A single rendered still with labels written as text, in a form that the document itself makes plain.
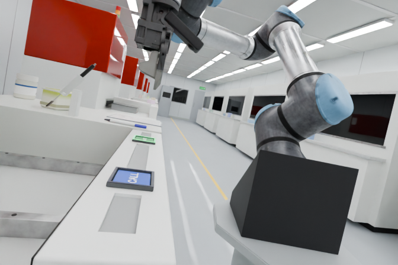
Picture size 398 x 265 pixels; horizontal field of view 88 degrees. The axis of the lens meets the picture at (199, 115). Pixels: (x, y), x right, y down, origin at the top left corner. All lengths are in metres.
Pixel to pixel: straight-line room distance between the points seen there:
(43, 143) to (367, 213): 3.36
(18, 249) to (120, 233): 0.25
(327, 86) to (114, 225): 0.50
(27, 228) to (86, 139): 0.35
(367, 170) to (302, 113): 2.72
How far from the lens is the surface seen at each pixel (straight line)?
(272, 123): 0.61
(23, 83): 1.07
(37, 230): 0.45
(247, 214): 0.50
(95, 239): 0.20
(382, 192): 3.41
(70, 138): 0.75
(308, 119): 0.57
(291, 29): 0.84
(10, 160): 0.75
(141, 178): 0.30
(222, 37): 0.77
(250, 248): 0.50
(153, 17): 0.56
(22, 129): 0.80
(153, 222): 0.22
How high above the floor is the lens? 1.08
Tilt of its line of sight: 3 degrees down
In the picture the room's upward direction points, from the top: 12 degrees clockwise
